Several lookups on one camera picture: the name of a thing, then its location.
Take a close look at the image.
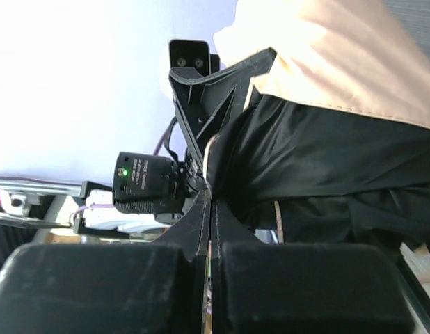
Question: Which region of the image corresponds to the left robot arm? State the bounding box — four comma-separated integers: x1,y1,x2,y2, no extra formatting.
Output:
81,49,276,223

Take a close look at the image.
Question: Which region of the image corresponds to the beige folding umbrella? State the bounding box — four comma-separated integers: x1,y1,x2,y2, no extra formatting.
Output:
204,1,430,252

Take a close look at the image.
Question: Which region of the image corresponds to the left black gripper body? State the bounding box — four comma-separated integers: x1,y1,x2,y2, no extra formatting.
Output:
175,97,206,191

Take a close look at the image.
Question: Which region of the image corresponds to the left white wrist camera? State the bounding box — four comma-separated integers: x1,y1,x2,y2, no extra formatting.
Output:
168,39,221,77

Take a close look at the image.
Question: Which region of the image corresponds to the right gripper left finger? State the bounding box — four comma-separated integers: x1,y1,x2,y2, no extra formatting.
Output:
0,193,210,333

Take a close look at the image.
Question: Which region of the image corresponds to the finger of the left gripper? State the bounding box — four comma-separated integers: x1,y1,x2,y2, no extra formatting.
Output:
169,49,276,167

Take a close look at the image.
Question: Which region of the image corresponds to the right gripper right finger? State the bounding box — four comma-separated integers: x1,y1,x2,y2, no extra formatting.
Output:
210,202,415,333

